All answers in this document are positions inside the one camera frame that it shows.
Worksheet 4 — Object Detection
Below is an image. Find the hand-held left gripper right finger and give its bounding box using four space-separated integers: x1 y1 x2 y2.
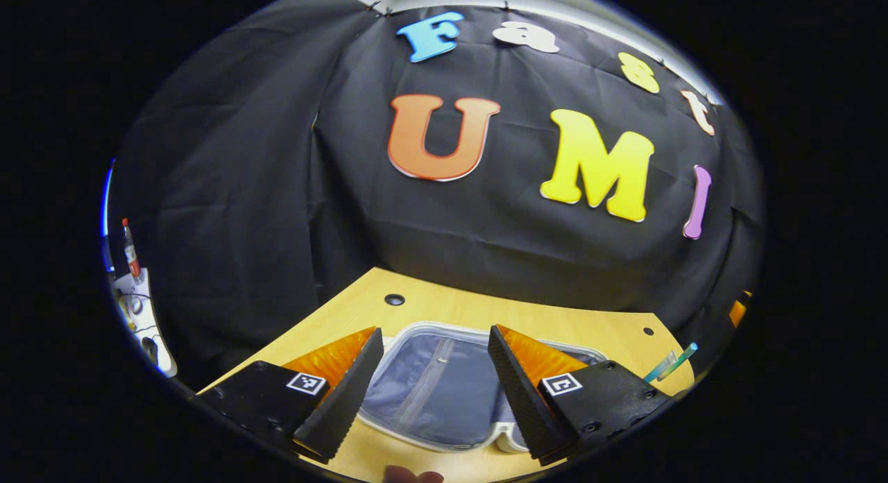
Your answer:
488 324 672 468

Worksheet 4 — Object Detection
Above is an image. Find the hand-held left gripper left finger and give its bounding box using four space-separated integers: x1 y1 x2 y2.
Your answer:
198 326 384 464

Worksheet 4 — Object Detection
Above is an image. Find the teal cosmetic tube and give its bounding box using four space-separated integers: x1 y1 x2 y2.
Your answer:
659 342 699 380

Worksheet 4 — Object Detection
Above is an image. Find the clear cosmetic tube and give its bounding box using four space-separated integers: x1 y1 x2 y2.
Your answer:
643 351 678 384

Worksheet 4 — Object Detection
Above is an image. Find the black backdrop cloth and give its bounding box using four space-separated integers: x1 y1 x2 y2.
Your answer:
108 0 764 390

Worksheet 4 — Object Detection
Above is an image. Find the red bottle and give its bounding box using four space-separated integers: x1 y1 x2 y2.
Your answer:
121 218 142 280

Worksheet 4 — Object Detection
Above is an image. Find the white device with cables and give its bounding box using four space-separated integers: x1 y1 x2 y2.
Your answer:
111 268 178 379

